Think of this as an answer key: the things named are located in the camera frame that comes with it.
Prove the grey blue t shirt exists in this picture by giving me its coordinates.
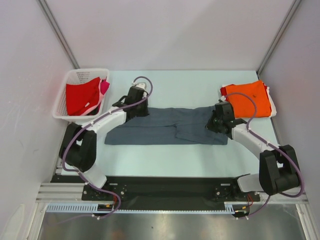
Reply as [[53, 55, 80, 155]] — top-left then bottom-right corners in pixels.
[[104, 106, 228, 146]]

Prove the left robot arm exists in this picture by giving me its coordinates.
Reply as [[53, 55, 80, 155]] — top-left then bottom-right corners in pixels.
[[58, 83, 149, 200]]

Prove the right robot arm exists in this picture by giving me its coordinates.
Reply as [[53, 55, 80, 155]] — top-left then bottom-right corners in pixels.
[[205, 101, 305, 201]]

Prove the orange folded t shirt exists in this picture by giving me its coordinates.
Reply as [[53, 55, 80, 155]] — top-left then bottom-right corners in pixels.
[[223, 80, 271, 118]]

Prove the pink shirt in basket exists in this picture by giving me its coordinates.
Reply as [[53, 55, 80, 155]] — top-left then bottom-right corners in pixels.
[[85, 79, 110, 116]]

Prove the white folded t shirt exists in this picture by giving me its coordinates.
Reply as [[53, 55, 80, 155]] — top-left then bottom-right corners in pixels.
[[266, 86, 277, 118]]

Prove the red shirt in basket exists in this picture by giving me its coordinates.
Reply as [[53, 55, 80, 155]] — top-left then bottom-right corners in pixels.
[[65, 77, 101, 116]]

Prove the white plastic basket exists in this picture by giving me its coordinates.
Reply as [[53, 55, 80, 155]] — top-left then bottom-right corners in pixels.
[[52, 68, 110, 122]]

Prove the white cable duct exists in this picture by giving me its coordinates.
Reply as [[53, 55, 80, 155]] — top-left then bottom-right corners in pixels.
[[46, 202, 250, 215]]

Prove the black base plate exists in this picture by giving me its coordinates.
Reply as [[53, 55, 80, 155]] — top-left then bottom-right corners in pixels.
[[49, 174, 261, 212]]

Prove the left aluminium corner post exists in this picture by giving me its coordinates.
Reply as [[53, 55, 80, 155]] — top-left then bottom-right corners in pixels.
[[36, 0, 80, 69]]

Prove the aluminium corner post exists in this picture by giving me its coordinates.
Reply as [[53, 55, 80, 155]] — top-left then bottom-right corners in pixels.
[[256, 0, 303, 79], [36, 0, 80, 69]]

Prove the aluminium frame rail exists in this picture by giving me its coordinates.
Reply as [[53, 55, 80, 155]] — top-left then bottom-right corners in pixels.
[[36, 183, 85, 203]]

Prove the right aluminium corner post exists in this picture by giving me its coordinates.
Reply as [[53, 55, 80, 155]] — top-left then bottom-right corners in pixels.
[[256, 0, 303, 79]]

